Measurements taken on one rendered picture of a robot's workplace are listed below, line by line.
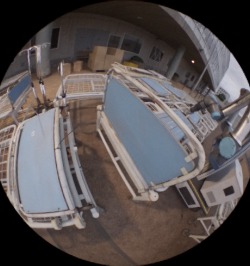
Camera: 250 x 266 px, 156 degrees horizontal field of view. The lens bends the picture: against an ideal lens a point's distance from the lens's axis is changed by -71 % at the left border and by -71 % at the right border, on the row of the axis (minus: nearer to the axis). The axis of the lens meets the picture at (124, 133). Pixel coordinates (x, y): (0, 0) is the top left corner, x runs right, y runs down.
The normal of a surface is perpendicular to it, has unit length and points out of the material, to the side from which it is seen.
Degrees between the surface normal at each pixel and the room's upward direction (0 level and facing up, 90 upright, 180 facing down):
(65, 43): 90
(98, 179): 0
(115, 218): 0
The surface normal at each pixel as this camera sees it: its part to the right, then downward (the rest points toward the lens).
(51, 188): 0.15, -0.58
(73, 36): 0.50, 0.75
